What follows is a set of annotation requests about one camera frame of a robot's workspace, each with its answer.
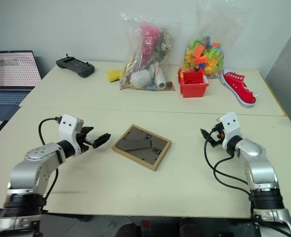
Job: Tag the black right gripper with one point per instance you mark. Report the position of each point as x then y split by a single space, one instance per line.
218 135

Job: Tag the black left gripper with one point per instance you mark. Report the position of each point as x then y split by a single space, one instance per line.
84 142

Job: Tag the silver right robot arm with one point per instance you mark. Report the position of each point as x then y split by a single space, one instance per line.
259 158

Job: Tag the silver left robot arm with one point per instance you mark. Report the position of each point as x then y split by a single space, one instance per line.
34 168

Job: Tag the open grey laptop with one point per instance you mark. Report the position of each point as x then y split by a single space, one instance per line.
12 71

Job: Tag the wooden framed square clock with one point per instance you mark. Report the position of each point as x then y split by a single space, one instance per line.
141 148

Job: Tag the red plastic bin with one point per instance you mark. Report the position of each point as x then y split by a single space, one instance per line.
193 85

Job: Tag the red canvas sneaker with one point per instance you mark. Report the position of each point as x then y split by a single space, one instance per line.
239 86

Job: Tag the yellow sponge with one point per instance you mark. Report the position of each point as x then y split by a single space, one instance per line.
113 75

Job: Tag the black handheld controller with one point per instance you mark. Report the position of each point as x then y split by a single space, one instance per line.
76 66

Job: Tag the white cup in bag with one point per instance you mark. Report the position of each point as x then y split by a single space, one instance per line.
140 78

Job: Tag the white roll in bag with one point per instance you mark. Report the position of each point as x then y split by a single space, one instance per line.
161 80

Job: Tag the clear bag of colourful bricks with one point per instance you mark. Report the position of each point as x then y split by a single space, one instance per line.
204 56

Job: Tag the clear bag of assorted items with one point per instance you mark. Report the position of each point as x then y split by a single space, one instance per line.
147 54

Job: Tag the grey partition panel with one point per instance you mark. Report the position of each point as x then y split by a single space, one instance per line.
288 79

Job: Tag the dark rounded shape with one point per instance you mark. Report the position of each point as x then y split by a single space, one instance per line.
128 230

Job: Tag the small red object under table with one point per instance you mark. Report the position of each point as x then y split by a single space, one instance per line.
144 224

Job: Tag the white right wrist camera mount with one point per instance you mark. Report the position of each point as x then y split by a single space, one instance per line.
231 126

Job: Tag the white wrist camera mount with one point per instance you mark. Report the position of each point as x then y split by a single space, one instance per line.
67 126
231 126

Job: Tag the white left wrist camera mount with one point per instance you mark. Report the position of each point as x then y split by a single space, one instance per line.
67 126

